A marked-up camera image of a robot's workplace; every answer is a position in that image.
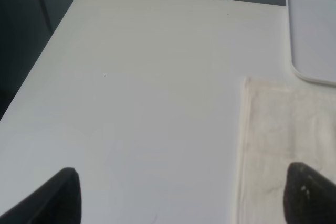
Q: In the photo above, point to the white plastic tray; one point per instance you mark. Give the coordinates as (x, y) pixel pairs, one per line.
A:
(311, 25)

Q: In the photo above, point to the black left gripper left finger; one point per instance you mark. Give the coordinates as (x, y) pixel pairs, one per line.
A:
(58, 200)

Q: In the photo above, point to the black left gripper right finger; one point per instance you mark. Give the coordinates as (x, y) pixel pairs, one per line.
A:
(309, 196)

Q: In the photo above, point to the cream white towel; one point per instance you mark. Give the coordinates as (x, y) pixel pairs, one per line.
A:
(279, 124)

